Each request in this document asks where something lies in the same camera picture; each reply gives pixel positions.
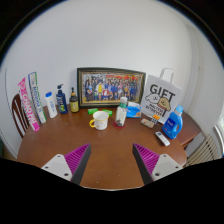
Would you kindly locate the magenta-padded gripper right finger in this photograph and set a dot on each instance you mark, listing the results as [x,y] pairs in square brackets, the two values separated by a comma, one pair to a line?
[148,159]

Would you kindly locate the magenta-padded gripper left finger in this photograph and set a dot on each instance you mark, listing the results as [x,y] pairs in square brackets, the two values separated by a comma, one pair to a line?
[76,158]

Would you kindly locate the clear green-labelled water bottle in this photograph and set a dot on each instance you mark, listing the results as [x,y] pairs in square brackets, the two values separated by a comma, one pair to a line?
[121,115]

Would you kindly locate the white remote control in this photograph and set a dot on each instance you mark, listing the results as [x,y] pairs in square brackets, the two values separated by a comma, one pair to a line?
[162,138]

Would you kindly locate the small patterned packet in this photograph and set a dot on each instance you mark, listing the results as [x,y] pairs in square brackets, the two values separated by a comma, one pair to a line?
[147,123]

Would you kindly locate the colourful puzzle cube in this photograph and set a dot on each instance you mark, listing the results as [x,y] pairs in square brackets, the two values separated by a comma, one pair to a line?
[155,119]

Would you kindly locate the blue detergent bottle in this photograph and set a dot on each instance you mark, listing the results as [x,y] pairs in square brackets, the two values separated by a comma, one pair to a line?
[172,125]

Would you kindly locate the flat round red coaster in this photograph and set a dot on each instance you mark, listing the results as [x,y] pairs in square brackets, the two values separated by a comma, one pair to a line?
[115,125]

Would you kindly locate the brown yellow-labelled pump bottle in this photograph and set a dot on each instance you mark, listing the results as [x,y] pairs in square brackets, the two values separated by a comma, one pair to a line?
[74,103]

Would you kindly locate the white radiator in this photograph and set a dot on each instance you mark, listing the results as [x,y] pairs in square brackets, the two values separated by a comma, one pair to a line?
[205,150]

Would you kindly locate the white blue-capped lotion bottle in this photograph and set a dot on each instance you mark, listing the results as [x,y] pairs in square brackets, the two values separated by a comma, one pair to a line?
[51,106]

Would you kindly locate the dark blue pump bottle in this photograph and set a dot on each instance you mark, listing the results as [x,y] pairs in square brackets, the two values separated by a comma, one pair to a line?
[62,101]

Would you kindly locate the white printed paper gift bag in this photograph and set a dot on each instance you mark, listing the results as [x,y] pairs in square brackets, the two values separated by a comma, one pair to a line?
[161,96]

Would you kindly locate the pink tall tube box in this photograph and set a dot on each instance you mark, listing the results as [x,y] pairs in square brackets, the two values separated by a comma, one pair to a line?
[28,105]

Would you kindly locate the brown wooden chair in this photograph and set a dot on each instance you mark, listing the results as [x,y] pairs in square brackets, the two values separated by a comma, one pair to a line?
[18,113]

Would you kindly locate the framed group photo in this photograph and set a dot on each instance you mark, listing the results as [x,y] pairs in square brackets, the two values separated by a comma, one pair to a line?
[110,87]

